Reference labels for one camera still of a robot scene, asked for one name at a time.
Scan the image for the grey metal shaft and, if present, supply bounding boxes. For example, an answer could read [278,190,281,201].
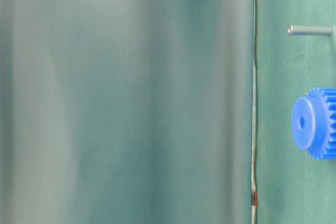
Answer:
[287,25,333,36]

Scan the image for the green table mat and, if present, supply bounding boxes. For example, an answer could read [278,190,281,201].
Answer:
[255,0,335,223]

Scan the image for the blue plastic gear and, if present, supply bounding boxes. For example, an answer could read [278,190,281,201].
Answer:
[291,88,335,159]

